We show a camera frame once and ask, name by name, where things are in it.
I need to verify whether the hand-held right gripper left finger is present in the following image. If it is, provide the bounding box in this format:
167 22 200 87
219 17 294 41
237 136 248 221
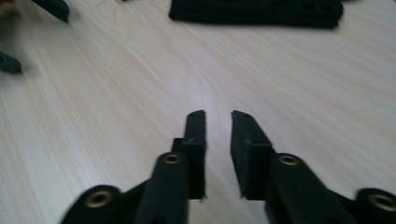
134 109 207 224

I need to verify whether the black glove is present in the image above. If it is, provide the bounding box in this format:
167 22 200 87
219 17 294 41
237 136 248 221
168 0 345 30

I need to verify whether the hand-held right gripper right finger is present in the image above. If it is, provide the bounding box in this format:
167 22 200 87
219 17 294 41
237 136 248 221
230 109 360 224

